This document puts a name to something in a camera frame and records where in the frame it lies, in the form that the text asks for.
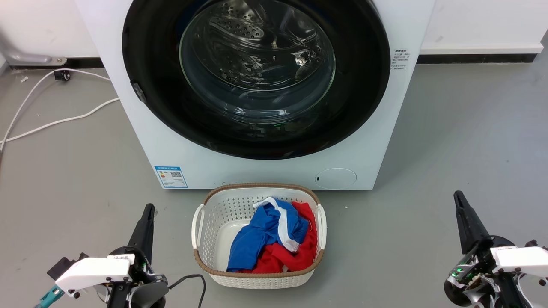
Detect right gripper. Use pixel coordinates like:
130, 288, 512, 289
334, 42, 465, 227
444, 191, 531, 308

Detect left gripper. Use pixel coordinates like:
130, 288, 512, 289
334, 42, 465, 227
107, 204, 170, 308

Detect white floor cable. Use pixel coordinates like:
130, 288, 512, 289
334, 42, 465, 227
0, 68, 112, 151
0, 98, 120, 144

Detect blue energy label sticker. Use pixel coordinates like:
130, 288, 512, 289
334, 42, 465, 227
154, 166, 188, 189

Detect red garment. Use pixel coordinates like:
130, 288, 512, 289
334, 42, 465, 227
240, 201, 319, 274

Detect blue garment with white trim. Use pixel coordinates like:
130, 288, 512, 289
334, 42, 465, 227
226, 197, 310, 272

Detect grey metal floor bracket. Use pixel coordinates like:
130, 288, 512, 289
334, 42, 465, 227
6, 50, 68, 66

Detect printed text label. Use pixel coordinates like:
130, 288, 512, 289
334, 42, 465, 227
391, 49, 411, 73

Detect white front-load washing machine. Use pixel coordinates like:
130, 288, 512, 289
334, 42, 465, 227
75, 0, 436, 191

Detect teal connector piece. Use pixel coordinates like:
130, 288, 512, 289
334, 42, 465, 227
35, 285, 65, 308

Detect grey round washer door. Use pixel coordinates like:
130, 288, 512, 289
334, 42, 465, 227
122, 0, 391, 160

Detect round white filter cover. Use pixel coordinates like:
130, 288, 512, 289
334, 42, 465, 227
315, 168, 357, 190

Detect white perforated laundry basket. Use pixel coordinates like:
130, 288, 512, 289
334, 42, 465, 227
191, 183, 327, 289

